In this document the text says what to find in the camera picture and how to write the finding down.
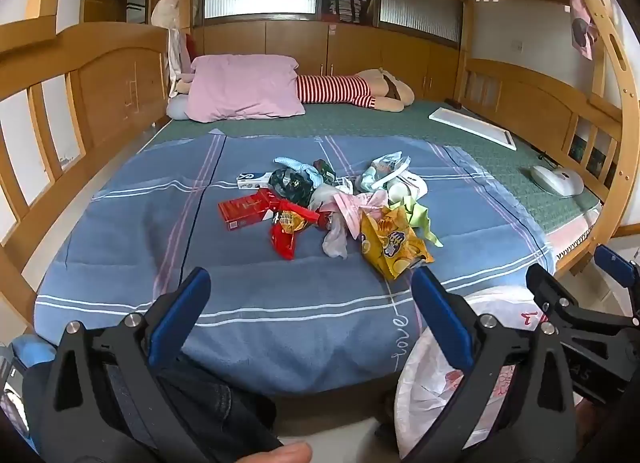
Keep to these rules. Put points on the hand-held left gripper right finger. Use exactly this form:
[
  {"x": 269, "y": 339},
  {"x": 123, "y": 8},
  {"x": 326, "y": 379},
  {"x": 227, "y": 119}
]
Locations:
[{"x": 442, "y": 315}]

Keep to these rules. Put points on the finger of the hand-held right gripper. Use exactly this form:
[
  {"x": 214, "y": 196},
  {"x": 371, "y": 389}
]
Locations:
[
  {"x": 550, "y": 293},
  {"x": 615, "y": 263}
]

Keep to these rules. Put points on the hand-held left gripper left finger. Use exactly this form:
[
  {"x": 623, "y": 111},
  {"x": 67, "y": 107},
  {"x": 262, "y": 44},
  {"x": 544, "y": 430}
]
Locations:
[{"x": 180, "y": 310}]

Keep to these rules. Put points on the white plastic bag red print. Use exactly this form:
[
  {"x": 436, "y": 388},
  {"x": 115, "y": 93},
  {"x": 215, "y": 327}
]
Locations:
[{"x": 435, "y": 393}]

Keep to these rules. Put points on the yellow chip bag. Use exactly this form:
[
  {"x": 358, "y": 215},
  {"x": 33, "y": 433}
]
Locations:
[{"x": 392, "y": 243}]

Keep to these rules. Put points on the green paper strip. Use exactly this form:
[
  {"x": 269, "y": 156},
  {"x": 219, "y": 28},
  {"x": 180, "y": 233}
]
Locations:
[{"x": 420, "y": 215}]

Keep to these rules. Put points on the red carton box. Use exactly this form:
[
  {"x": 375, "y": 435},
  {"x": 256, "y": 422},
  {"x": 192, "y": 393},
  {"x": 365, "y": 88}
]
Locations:
[{"x": 240, "y": 210}]

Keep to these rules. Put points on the white paper cup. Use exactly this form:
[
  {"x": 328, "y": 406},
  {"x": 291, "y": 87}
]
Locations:
[{"x": 407, "y": 188}]

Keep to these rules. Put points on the red snack wrapper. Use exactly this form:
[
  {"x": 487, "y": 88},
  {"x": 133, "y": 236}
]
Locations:
[{"x": 287, "y": 233}]

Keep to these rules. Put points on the translucent plastic bag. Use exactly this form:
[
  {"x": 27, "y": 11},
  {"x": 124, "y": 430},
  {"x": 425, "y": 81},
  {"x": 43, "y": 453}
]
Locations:
[{"x": 334, "y": 239}]

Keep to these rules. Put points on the pink plastic bag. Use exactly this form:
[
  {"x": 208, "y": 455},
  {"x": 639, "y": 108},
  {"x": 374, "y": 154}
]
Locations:
[{"x": 360, "y": 205}]

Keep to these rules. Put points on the white toothpaste box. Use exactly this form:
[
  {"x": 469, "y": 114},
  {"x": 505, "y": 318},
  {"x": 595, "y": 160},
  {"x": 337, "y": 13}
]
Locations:
[{"x": 250, "y": 180}]

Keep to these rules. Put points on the light blue torn wrapper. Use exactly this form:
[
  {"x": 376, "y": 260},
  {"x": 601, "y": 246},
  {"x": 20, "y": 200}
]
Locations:
[{"x": 382, "y": 168}]

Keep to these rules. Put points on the dark green wrapper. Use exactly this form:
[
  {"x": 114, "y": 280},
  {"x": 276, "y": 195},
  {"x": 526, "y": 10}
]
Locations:
[{"x": 287, "y": 184}]

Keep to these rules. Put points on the blue face mask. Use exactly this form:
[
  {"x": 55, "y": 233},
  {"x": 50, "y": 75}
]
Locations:
[{"x": 300, "y": 165}]

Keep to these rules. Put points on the person's left hand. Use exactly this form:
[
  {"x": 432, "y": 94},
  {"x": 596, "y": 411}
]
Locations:
[{"x": 282, "y": 453}]

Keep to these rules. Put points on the blue plaid blanket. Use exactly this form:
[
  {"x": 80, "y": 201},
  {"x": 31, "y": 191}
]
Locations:
[{"x": 150, "y": 223}]

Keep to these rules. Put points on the white oval device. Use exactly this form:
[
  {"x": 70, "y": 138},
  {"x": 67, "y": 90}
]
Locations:
[{"x": 555, "y": 178}]

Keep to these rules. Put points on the light blue cloth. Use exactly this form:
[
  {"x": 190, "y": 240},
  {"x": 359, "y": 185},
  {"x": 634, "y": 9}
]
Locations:
[{"x": 32, "y": 348}]

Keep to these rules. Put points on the white framed board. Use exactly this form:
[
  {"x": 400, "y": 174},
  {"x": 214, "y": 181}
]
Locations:
[{"x": 470, "y": 128}]

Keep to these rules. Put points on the green bed mat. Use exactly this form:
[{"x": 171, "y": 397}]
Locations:
[{"x": 400, "y": 123}]

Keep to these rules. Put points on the grey blue cushion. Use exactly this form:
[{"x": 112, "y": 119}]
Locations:
[{"x": 177, "y": 108}]

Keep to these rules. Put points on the pink pillow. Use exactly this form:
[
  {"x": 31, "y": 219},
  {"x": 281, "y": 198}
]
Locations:
[{"x": 240, "y": 88}]

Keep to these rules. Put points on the pink hanging cloth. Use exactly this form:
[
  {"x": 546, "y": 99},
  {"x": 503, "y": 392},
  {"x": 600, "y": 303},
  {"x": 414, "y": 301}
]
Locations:
[{"x": 582, "y": 28}]

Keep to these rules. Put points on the striped rag doll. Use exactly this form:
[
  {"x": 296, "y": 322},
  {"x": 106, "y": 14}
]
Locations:
[{"x": 335, "y": 90}]

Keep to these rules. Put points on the row of wooden cabinets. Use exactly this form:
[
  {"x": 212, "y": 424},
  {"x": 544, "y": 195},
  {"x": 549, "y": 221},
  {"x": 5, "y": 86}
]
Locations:
[{"x": 350, "y": 50}]

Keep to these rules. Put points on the wooden bunk bed frame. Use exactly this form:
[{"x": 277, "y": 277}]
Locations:
[{"x": 115, "y": 73}]

